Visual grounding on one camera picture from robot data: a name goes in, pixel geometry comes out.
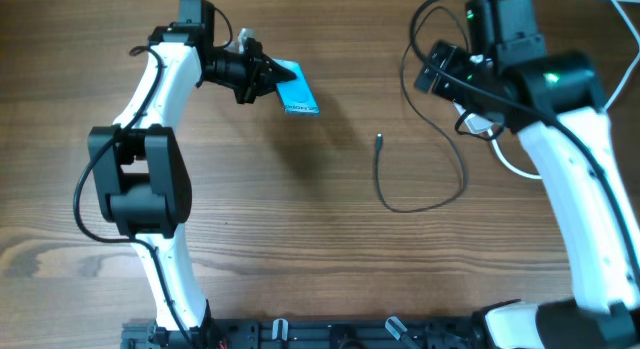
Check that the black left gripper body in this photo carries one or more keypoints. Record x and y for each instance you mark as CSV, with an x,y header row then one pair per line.
x,y
247,84

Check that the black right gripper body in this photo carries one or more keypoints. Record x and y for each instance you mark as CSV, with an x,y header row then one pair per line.
x,y
454,62

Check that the Samsung Galaxy smartphone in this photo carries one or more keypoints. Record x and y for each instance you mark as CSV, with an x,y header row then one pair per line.
x,y
296,95

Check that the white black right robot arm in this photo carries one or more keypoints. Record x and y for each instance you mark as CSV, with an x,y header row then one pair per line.
x,y
555,105

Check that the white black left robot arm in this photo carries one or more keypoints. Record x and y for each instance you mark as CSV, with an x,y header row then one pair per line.
x,y
141,179

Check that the white power strip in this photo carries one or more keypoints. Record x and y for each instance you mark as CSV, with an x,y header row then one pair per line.
x,y
474,125

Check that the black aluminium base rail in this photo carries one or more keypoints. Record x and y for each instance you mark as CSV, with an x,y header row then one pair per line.
x,y
394,332

